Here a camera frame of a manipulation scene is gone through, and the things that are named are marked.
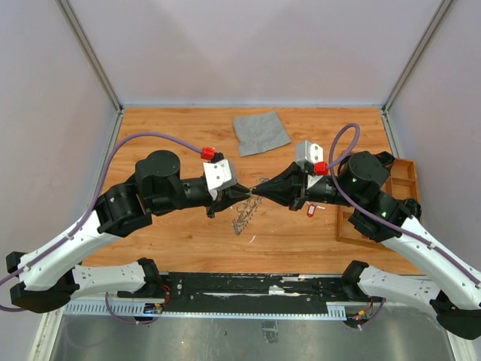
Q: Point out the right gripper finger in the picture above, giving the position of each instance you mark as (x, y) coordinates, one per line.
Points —
(286, 180)
(284, 197)

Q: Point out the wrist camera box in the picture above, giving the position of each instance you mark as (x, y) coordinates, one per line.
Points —
(307, 154)
(219, 176)

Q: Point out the rolled black tie top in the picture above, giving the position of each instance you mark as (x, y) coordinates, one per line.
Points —
(386, 159)

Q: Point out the red key tag lower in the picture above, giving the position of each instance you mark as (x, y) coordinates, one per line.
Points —
(312, 208)

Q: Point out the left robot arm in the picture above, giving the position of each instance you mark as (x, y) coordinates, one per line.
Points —
(53, 275)

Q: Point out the wooden compartment tray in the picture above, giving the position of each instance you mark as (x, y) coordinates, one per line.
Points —
(402, 185)

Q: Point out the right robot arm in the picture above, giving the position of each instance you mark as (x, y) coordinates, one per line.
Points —
(451, 290)

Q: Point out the rolled dark tie right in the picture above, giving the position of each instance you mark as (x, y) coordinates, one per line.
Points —
(414, 208)

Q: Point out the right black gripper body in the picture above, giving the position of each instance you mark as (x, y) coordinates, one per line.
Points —
(324, 190)

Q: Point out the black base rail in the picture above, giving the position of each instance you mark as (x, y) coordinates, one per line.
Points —
(250, 293)

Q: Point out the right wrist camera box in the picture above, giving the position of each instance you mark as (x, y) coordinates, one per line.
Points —
(307, 154)

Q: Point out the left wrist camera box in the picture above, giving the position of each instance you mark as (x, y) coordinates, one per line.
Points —
(219, 176)

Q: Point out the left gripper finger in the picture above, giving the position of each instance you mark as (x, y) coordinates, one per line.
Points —
(229, 198)
(240, 189)

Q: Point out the grey cloth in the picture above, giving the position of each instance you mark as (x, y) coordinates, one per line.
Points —
(260, 133)

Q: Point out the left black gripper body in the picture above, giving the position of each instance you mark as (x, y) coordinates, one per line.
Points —
(218, 203)

